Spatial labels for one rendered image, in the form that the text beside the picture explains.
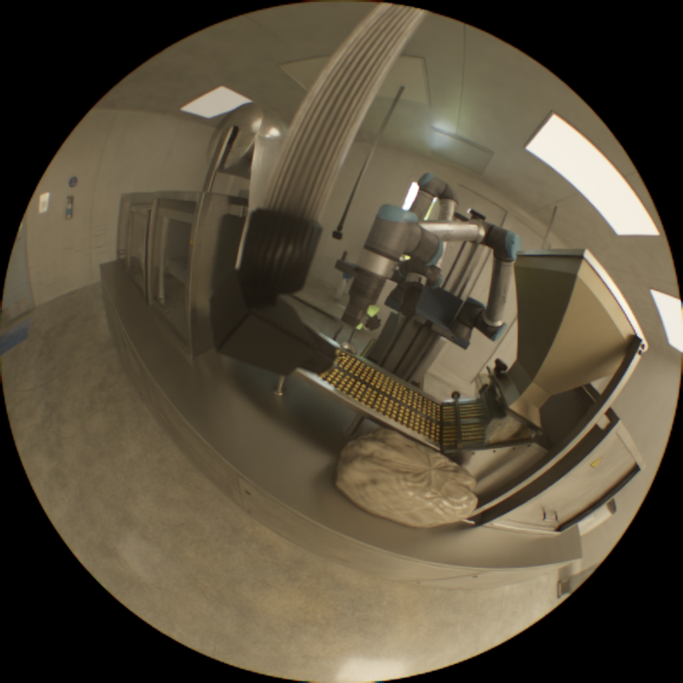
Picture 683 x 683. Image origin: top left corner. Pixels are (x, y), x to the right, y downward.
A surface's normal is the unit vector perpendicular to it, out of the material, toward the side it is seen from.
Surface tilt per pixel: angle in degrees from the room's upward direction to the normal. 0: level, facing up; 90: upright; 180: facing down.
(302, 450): 0
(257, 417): 0
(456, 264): 90
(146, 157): 90
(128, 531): 0
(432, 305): 90
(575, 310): 114
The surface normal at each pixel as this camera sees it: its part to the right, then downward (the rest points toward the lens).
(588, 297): -0.49, 0.65
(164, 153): 0.86, 0.48
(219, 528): 0.34, -0.81
